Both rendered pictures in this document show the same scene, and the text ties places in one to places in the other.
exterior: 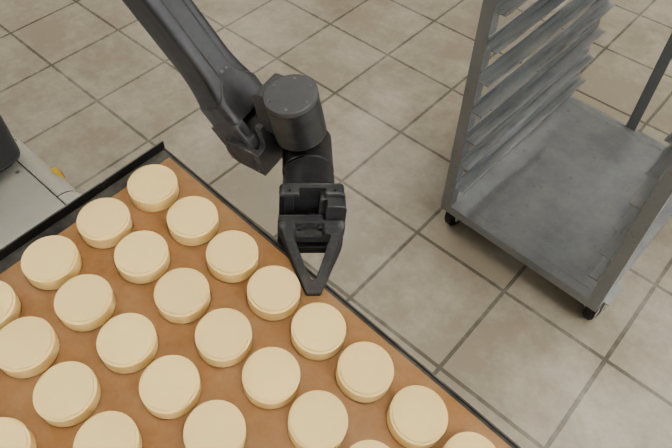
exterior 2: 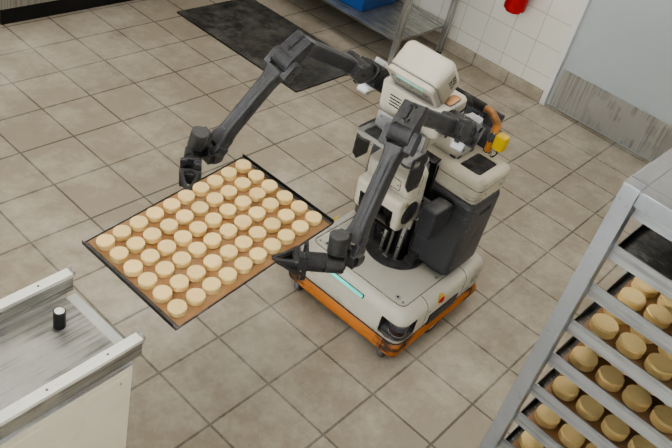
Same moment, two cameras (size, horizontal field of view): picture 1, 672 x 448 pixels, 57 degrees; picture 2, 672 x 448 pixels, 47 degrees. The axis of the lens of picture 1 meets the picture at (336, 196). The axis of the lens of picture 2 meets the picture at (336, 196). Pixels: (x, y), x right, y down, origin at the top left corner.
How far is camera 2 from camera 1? 1.86 m
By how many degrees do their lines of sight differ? 58
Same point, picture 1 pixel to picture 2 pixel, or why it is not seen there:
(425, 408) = (229, 275)
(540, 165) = not seen: outside the picture
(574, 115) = not seen: outside the picture
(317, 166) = (322, 257)
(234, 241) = (290, 235)
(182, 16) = (366, 202)
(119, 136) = (509, 351)
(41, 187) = (426, 288)
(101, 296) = (271, 206)
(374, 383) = (238, 264)
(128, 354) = (252, 212)
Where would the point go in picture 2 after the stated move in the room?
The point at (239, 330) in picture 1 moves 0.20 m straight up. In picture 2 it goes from (258, 235) to (269, 179)
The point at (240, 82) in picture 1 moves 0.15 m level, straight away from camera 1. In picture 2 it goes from (355, 232) to (404, 234)
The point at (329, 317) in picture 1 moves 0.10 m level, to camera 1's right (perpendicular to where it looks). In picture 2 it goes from (261, 256) to (258, 280)
